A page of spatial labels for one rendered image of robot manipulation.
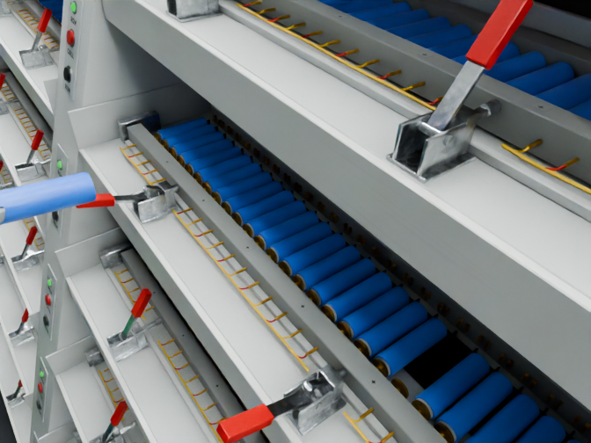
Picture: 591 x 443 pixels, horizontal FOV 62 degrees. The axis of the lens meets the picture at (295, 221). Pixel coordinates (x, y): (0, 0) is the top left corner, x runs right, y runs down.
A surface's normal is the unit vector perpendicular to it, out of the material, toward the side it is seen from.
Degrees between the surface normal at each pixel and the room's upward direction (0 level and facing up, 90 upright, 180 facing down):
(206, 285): 19
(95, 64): 90
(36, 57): 90
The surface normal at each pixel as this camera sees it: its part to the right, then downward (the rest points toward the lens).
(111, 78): 0.59, 0.55
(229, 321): 0.04, -0.76
